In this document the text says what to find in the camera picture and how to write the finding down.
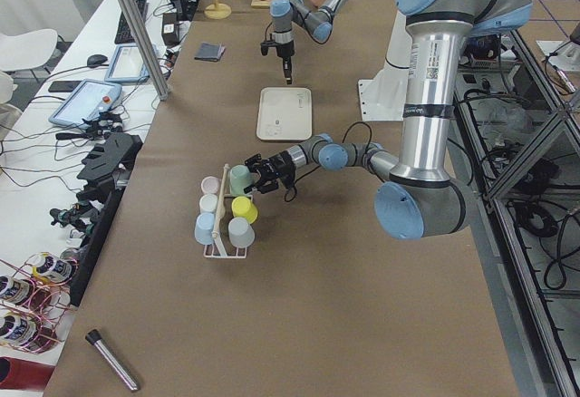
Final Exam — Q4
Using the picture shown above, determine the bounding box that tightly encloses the white wire cup rack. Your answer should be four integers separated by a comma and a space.
202, 164, 254, 259

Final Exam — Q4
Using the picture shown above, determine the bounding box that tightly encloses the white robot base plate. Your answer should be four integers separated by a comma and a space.
358, 78, 406, 121

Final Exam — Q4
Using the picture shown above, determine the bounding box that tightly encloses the folded grey cloth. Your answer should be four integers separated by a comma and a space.
194, 42, 226, 62

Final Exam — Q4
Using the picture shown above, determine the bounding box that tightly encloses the cream rectangular tray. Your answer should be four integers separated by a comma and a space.
256, 87, 313, 141

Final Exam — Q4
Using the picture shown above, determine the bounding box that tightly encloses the green plastic cup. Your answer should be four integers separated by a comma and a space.
229, 165, 253, 196

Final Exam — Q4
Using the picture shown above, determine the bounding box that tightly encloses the metal cylinder black cap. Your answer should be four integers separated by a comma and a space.
85, 329, 140, 392

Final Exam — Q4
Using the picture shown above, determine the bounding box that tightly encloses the blue teach pendant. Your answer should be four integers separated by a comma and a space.
48, 79, 122, 127
104, 44, 149, 84

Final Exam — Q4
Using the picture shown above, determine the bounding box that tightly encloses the cream white plastic cup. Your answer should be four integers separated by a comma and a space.
198, 193, 219, 213

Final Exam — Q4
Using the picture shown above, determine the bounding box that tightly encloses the copper wire bottle rack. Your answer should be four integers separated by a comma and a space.
1, 252, 79, 354

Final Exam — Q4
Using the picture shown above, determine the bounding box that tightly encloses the light blue plastic cup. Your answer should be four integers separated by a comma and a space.
194, 212, 215, 246

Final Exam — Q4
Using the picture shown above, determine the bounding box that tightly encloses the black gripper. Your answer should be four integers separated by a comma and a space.
244, 151, 295, 194
260, 29, 295, 84

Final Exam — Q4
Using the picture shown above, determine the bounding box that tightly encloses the white chair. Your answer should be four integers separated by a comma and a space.
1, 28, 58, 81

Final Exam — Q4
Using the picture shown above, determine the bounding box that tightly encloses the black keyboard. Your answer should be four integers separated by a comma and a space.
113, 0, 150, 45

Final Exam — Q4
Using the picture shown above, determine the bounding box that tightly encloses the black box white label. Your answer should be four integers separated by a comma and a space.
161, 12, 180, 47

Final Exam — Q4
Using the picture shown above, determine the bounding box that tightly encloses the black tool stand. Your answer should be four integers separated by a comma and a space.
76, 132, 143, 203

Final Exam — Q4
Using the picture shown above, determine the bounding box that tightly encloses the aluminium frame post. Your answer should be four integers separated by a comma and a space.
118, 0, 169, 102

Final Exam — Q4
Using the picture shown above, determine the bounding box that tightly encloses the grey plastic cup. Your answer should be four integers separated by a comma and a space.
228, 217, 255, 248

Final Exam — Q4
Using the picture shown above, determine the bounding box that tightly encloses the yellow plastic cup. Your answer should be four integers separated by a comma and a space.
231, 196, 258, 225

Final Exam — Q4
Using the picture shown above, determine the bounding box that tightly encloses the black computer mouse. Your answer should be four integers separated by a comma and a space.
86, 53, 108, 68

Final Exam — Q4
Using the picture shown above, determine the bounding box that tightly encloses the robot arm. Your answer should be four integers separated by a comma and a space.
246, 0, 532, 239
260, 0, 348, 84

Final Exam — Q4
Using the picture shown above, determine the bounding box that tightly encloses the black smartphone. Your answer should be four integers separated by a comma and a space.
48, 80, 81, 93

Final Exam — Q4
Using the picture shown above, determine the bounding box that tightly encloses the pink plastic cup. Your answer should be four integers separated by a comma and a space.
200, 176, 221, 195

